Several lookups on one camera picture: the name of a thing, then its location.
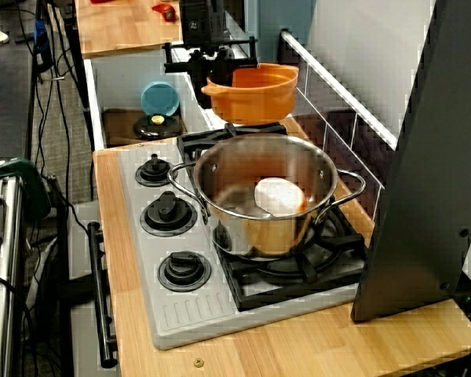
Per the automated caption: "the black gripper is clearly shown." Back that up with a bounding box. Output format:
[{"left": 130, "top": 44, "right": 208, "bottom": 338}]
[{"left": 162, "top": 0, "right": 260, "bottom": 95}]

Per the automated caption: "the orange plastic toy pot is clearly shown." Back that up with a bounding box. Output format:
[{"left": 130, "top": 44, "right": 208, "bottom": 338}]
[{"left": 200, "top": 62, "right": 301, "bottom": 126}]

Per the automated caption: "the stainless steel pot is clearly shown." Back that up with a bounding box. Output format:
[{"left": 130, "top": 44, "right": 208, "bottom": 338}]
[{"left": 167, "top": 132, "right": 368, "bottom": 261}]

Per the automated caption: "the black stove knob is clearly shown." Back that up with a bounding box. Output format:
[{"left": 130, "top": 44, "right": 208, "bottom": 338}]
[
  {"left": 140, "top": 189, "right": 199, "bottom": 236},
  {"left": 158, "top": 250, "right": 213, "bottom": 292},
  {"left": 134, "top": 152, "right": 173, "bottom": 187}
]

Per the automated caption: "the grey toy stove plate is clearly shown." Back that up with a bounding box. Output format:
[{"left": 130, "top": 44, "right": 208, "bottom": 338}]
[{"left": 116, "top": 143, "right": 368, "bottom": 351}]

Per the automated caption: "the black stove grate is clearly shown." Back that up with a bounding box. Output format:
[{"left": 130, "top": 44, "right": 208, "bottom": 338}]
[{"left": 176, "top": 121, "right": 369, "bottom": 312}]

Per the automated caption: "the round blue can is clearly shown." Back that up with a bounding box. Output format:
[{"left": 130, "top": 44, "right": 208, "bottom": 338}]
[{"left": 141, "top": 81, "right": 181, "bottom": 117}]

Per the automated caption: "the black lid with yellow knob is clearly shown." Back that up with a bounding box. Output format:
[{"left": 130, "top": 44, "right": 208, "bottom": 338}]
[{"left": 132, "top": 112, "right": 184, "bottom": 140}]

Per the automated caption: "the red toy pepper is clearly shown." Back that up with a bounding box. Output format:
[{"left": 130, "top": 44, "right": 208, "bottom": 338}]
[{"left": 152, "top": 2, "right": 179, "bottom": 22}]

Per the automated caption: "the white toy sink basin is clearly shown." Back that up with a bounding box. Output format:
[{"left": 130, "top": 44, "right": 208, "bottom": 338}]
[{"left": 83, "top": 46, "right": 217, "bottom": 151}]

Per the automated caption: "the wooden table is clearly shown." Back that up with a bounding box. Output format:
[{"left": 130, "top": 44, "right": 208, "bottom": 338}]
[{"left": 75, "top": 0, "right": 182, "bottom": 59}]

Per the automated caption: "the dark tiled backsplash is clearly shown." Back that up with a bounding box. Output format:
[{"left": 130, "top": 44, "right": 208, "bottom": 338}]
[{"left": 276, "top": 27, "right": 400, "bottom": 232}]

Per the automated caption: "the blue clamp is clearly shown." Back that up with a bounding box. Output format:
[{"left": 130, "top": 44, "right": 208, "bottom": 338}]
[{"left": 32, "top": 17, "right": 49, "bottom": 53}]

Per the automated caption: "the black desk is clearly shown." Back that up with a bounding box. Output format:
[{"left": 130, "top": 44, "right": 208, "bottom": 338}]
[{"left": 0, "top": 0, "right": 36, "bottom": 162}]

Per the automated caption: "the green clamp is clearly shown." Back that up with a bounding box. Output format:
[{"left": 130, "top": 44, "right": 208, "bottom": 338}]
[{"left": 0, "top": 156, "right": 53, "bottom": 221}]

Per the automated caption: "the white oven door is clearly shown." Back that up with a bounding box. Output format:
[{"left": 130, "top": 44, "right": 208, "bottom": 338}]
[{"left": 68, "top": 199, "right": 121, "bottom": 377}]

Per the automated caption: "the black hood side panel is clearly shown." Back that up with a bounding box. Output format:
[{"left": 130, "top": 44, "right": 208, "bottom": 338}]
[{"left": 350, "top": 0, "right": 471, "bottom": 324}]

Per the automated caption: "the wooden countertop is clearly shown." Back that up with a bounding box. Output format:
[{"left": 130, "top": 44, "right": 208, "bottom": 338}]
[{"left": 93, "top": 117, "right": 471, "bottom": 377}]

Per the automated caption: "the black cable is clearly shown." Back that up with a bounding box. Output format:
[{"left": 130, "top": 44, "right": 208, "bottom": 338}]
[
  {"left": 0, "top": 270, "right": 39, "bottom": 377},
  {"left": 42, "top": 174, "right": 91, "bottom": 236}
]

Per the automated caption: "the black oven door handle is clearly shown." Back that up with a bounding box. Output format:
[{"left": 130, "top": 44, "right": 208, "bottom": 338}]
[{"left": 86, "top": 220, "right": 119, "bottom": 369}]

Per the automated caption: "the silver metal rail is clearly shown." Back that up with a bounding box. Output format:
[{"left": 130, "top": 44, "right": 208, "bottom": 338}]
[{"left": 0, "top": 172, "right": 24, "bottom": 377}]

